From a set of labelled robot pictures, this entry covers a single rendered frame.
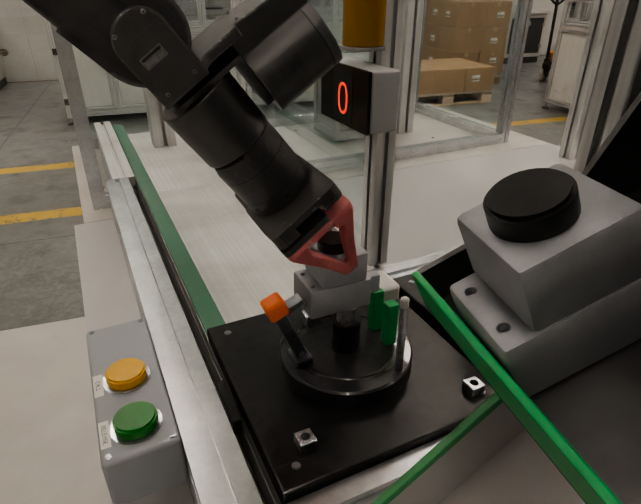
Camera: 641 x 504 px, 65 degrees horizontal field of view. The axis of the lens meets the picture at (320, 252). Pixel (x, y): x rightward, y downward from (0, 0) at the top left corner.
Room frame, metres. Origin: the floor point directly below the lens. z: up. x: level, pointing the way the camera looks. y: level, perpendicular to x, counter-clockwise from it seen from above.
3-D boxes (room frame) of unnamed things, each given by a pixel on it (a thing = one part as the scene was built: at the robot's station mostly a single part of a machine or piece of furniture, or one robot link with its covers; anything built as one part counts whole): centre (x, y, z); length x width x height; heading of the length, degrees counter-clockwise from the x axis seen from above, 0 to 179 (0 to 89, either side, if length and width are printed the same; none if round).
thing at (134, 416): (0.34, 0.17, 0.96); 0.04 x 0.04 x 0.02
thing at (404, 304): (0.38, -0.08, 1.03); 0.01 x 0.01 x 0.08
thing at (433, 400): (0.42, -0.03, 0.96); 0.24 x 0.24 x 0.02; 26
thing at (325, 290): (0.42, -0.02, 1.09); 0.08 x 0.04 x 0.07; 115
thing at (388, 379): (0.42, -0.03, 0.98); 0.14 x 0.14 x 0.02
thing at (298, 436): (0.31, 0.01, 0.97); 0.02 x 0.02 x 0.01; 26
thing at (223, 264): (0.70, 0.08, 0.91); 0.84 x 0.28 x 0.10; 26
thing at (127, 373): (0.40, 0.20, 0.96); 0.04 x 0.04 x 0.02
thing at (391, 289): (0.55, -0.07, 0.97); 0.05 x 0.05 x 0.04; 26
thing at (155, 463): (0.40, 0.20, 0.93); 0.21 x 0.07 x 0.06; 26
